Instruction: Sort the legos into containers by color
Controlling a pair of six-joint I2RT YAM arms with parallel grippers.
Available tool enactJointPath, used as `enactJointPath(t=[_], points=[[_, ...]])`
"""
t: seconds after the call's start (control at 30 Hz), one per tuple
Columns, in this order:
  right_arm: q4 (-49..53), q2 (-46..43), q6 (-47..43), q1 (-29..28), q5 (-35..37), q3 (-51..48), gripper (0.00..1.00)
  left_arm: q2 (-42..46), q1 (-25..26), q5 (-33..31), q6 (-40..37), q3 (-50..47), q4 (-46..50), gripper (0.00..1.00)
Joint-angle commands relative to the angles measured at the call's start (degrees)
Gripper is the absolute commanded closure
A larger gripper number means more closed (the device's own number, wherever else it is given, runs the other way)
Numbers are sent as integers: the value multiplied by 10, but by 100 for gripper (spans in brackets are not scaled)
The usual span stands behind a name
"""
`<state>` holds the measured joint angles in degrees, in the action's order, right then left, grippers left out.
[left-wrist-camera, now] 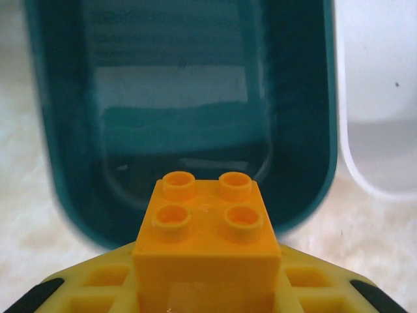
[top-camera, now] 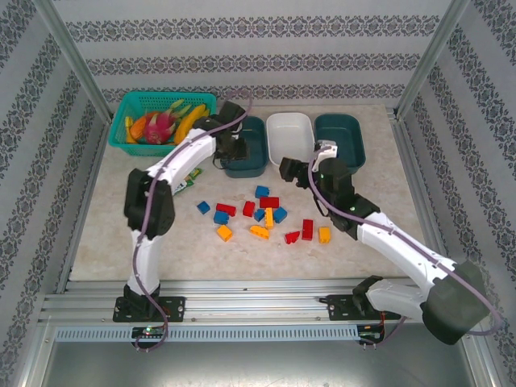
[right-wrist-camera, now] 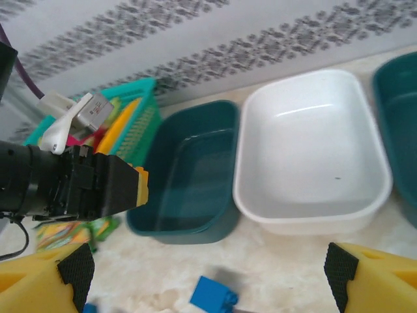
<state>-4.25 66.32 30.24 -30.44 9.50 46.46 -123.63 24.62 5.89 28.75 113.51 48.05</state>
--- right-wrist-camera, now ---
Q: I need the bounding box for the thin black left gripper cable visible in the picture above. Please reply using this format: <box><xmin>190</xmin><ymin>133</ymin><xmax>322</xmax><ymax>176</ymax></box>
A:
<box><xmin>0</xmin><ymin>211</ymin><xmax>31</xmax><ymax>261</ymax></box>

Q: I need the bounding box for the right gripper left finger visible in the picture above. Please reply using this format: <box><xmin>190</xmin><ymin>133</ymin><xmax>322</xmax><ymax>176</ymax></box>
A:
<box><xmin>0</xmin><ymin>243</ymin><xmax>96</xmax><ymax>313</ymax></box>

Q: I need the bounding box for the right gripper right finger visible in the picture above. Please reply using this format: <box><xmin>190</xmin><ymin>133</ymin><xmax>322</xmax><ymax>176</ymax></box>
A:
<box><xmin>324</xmin><ymin>241</ymin><xmax>417</xmax><ymax>313</ymax></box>

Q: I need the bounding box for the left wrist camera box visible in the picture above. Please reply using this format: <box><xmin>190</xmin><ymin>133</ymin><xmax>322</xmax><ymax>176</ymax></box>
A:
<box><xmin>35</xmin><ymin>92</ymin><xmax>115</xmax><ymax>156</ymax></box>

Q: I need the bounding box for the pink dragon fruit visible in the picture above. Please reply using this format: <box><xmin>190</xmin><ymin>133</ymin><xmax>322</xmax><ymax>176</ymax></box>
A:
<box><xmin>65</xmin><ymin>127</ymin><xmax>110</xmax><ymax>147</ymax></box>

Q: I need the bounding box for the green yellow snack packet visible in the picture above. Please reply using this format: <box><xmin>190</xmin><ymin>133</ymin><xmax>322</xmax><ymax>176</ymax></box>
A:
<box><xmin>34</xmin><ymin>216</ymin><xmax>121</xmax><ymax>254</ymax></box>

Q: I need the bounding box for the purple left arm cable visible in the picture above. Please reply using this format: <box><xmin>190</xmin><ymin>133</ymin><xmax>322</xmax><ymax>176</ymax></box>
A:
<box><xmin>0</xmin><ymin>24</ymin><xmax>45</xmax><ymax>98</ymax></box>

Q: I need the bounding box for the yellow banana bunch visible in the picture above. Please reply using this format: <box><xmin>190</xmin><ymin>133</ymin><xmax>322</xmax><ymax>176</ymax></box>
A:
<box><xmin>96</xmin><ymin>99</ymin><xmax>143</xmax><ymax>154</ymax></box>

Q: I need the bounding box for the teal plastic mesh basket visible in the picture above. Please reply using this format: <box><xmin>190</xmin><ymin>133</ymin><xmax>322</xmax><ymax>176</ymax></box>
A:
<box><xmin>22</xmin><ymin>77</ymin><xmax>162</xmax><ymax>164</ymax></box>

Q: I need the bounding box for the dark teal plastic bin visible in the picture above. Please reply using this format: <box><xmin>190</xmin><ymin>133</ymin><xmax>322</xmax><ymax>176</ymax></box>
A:
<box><xmin>371</xmin><ymin>51</ymin><xmax>417</xmax><ymax>229</ymax></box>
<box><xmin>126</xmin><ymin>100</ymin><xmax>241</xmax><ymax>245</ymax></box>

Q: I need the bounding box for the white plastic bin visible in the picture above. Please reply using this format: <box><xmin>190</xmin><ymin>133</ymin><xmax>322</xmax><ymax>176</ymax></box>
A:
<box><xmin>233</xmin><ymin>68</ymin><xmax>394</xmax><ymax>236</ymax></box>

